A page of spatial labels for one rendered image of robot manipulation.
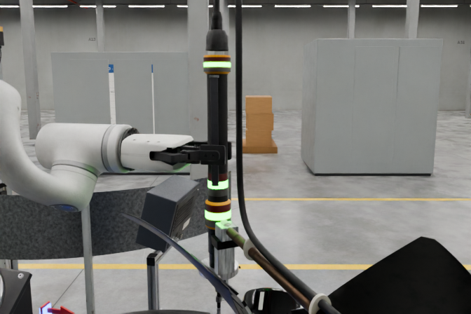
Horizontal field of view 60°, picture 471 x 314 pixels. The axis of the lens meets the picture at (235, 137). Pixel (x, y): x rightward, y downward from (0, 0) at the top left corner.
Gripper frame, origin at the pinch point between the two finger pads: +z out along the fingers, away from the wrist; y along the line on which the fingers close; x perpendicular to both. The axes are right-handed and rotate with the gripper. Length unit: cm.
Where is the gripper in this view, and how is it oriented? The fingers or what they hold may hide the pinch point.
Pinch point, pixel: (216, 152)
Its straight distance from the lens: 67.3
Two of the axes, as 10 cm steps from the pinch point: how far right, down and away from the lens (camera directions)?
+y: -2.1, 1.4, -9.7
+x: 0.0, -9.9, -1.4
